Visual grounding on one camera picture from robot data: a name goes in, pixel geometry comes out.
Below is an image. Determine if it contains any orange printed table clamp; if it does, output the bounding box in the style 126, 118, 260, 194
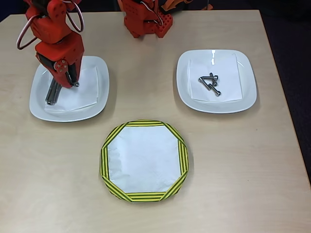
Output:
161, 0, 213, 12

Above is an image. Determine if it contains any white servo cable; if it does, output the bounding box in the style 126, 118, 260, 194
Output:
16, 14, 39, 51

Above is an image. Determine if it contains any white square ceramic plate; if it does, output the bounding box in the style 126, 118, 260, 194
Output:
29, 55, 110, 123
176, 49, 258, 114

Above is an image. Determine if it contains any yellow green striped plate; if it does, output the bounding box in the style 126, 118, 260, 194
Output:
99, 119, 190, 203

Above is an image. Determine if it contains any black servo cable loop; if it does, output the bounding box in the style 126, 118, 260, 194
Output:
64, 0, 85, 32

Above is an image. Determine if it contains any white paper napkin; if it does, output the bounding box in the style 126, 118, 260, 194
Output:
44, 65, 100, 114
188, 52, 243, 102

